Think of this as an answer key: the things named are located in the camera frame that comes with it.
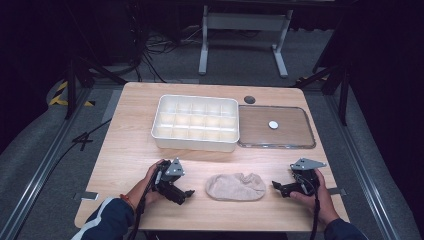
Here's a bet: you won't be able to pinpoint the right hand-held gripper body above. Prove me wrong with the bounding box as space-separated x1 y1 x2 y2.
289 157 328 198

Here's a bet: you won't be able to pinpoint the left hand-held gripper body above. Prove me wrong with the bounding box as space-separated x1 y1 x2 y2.
152 157 187 205

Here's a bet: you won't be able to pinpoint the beige sock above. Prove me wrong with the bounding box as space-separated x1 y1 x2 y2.
204 172 268 202

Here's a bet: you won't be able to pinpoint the white compartment storage box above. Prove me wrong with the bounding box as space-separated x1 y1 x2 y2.
150 94 241 153

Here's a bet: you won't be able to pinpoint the person's left hand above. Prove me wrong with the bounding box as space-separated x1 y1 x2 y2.
127 158 167 210

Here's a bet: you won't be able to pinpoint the person's right hand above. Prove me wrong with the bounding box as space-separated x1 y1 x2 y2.
289 168 342 228

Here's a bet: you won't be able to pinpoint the grey tape strip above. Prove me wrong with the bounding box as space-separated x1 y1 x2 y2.
327 187 348 197
73 191 100 202

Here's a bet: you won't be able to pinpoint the orange wrist band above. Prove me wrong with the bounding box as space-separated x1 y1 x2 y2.
119 193 137 213

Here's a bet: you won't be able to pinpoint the clear plastic lid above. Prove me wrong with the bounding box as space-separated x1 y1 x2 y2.
237 104 317 150

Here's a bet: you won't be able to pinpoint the black metal stand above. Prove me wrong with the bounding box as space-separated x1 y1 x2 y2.
64 54 128 120
289 61 351 127

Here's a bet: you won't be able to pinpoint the yellow black hazard tape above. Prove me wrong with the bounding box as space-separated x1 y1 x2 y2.
48 80 96 108

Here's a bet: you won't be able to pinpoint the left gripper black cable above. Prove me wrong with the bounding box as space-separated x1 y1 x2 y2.
128 168 161 240

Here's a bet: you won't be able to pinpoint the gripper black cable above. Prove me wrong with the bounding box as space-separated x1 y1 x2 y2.
128 168 161 240
298 174 322 240

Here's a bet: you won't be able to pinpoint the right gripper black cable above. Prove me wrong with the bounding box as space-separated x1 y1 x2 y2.
298 174 322 240

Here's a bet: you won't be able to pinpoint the aluminium floor rail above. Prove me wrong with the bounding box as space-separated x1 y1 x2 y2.
324 94 401 240
0 84 95 240

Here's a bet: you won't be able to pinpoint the black floor cables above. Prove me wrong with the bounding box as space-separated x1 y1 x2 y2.
128 3 204 84

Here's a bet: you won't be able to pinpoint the white metal table frame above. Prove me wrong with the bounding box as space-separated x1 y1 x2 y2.
198 4 294 79

